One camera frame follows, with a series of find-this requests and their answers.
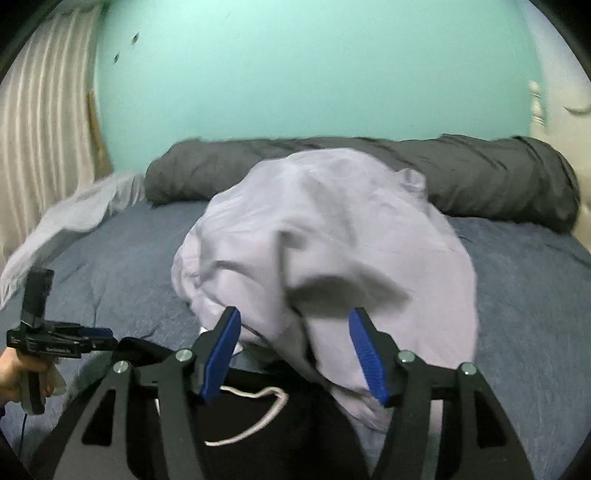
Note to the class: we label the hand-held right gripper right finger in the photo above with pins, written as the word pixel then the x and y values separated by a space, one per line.
pixel 367 355

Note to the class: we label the wooden frame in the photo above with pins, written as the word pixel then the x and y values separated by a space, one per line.
pixel 99 134

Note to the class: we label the blue patterned bed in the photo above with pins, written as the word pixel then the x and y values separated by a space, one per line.
pixel 531 300

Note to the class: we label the person's left hand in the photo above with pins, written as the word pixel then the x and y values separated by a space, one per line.
pixel 9 378

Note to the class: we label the cream tufted headboard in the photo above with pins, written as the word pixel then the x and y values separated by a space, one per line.
pixel 538 110

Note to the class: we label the light grey crumpled sheet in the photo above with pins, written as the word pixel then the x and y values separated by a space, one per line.
pixel 69 217

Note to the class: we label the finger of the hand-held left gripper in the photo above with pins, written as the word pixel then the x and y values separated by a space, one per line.
pixel 97 332
pixel 104 346

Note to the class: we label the dark grey rolled duvet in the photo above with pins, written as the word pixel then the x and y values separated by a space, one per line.
pixel 498 184

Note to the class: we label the black pants with white stripe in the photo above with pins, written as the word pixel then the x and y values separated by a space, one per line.
pixel 286 438

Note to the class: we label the cream striped curtain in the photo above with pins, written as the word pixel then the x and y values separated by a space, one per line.
pixel 46 138

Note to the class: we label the light grey jacket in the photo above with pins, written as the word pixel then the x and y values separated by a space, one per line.
pixel 323 230

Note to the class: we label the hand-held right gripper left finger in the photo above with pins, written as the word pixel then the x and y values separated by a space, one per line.
pixel 221 355

